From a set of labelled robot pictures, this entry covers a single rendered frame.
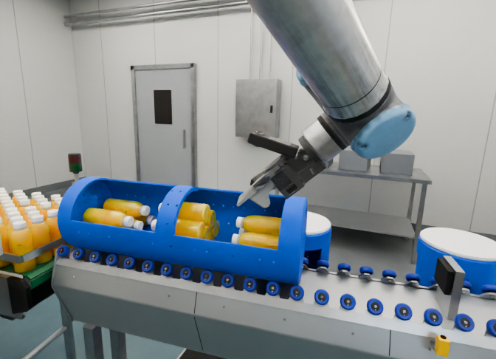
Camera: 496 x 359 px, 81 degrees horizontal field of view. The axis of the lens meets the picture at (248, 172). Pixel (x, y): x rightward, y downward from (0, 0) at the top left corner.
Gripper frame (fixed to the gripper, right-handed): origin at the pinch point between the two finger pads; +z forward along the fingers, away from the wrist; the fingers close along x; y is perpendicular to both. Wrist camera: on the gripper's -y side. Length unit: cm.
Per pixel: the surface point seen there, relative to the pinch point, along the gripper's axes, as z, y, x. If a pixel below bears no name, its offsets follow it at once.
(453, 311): -19, 67, 15
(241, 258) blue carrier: 18.7, 16.7, 10.4
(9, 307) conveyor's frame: 103, -21, 4
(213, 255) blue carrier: 26.1, 11.2, 11.0
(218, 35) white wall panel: 25, -159, 382
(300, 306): 14.9, 40.0, 11.1
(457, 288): -24, 62, 16
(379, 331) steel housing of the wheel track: 0, 57, 9
